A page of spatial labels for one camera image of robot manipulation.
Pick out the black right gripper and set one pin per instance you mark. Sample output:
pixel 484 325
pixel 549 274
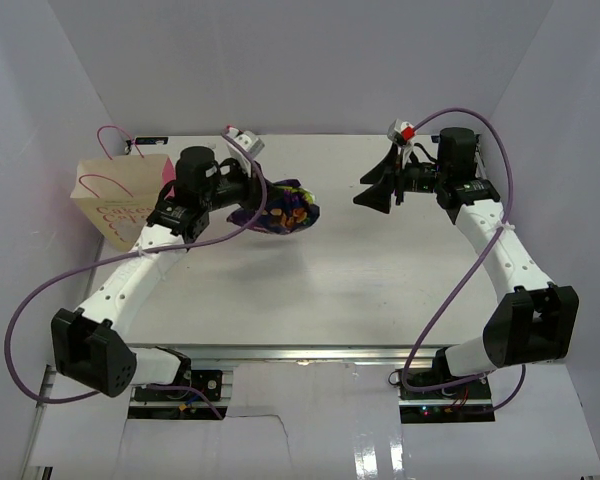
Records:
pixel 377 197

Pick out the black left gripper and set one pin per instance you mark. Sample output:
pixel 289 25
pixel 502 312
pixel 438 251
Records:
pixel 253 183

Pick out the large dark blue snack bag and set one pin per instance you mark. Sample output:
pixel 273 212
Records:
pixel 290 209

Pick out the beige and pink paper bag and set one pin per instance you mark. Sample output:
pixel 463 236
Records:
pixel 118 193

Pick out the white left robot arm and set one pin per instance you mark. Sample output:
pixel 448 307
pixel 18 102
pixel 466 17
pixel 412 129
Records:
pixel 89 342

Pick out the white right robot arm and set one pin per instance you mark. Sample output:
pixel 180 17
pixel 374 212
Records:
pixel 535 317

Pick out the blue label back left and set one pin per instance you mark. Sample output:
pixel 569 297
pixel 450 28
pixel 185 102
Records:
pixel 151 141

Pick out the white cardboard front panel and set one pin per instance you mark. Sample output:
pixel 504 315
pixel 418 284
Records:
pixel 326 421

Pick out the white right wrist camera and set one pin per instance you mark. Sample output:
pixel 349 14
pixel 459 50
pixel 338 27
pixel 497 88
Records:
pixel 401 134

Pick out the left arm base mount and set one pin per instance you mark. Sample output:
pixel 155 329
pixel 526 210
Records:
pixel 201 400

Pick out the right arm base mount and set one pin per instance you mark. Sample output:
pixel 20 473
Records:
pixel 469 403

